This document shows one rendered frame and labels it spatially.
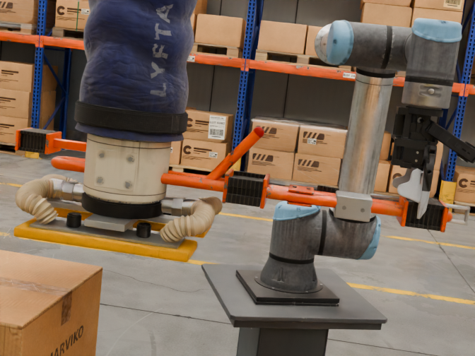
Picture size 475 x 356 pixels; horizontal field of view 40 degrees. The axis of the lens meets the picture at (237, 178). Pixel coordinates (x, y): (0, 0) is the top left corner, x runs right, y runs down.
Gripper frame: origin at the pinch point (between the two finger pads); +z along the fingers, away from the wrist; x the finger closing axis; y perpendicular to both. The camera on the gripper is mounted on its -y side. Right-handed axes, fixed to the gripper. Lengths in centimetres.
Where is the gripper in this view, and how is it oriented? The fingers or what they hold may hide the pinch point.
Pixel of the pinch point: (419, 210)
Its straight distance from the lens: 135.5
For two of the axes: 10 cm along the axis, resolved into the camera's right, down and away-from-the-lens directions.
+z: -1.1, 9.8, 1.6
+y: -9.9, -1.3, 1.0
